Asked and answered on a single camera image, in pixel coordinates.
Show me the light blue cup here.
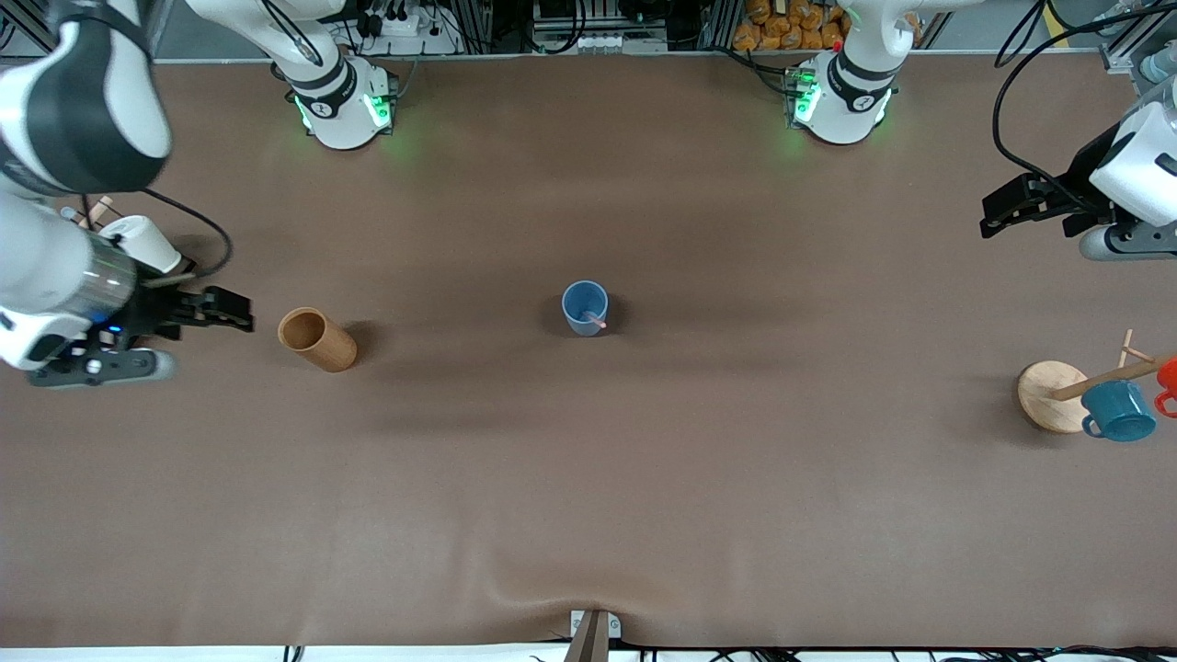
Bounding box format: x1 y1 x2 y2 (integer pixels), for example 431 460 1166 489
562 280 610 337

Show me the white upturned cup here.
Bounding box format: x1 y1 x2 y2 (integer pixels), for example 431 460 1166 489
103 215 183 275

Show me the wooden cylinder holder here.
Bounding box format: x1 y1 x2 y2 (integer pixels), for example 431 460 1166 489
278 307 359 373

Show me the wooden mug tree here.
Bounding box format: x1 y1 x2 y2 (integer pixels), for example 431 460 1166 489
1017 328 1177 434

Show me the teal enamel mug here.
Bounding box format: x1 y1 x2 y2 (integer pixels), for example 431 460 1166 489
1080 380 1158 443

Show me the white power strip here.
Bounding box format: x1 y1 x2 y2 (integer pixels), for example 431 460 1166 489
370 7 426 40

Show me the brown table mat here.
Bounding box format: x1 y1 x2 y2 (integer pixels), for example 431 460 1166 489
0 51 1177 649

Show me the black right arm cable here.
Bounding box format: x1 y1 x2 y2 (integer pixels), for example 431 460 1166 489
138 188 233 279

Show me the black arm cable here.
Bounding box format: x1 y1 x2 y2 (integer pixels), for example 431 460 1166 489
991 0 1177 199
138 188 233 279

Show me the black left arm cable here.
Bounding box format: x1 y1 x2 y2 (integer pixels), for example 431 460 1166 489
991 0 1177 199

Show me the black wire cup rack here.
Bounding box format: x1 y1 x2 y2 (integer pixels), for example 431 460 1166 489
60 195 197 281

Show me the aluminium frame profile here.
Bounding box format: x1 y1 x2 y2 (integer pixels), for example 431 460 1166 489
0 0 61 56
1102 18 1161 74

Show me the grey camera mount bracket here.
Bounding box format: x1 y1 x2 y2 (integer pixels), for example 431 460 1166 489
564 610 622 662

